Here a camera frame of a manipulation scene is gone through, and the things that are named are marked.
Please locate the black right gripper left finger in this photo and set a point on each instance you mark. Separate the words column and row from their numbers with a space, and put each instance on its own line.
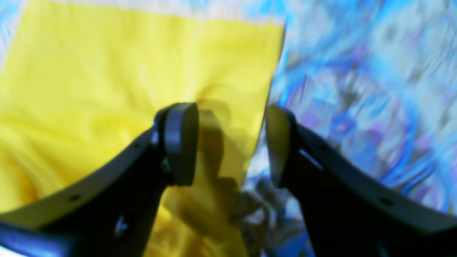
column 111, row 212

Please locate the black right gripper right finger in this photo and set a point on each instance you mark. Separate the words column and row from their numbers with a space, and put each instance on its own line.
column 346, row 212

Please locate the yellow T-shirt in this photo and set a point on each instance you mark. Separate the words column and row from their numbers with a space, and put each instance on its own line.
column 80, row 79

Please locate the patterned blue tile tablecloth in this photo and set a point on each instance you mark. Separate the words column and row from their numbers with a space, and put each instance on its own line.
column 377, row 80

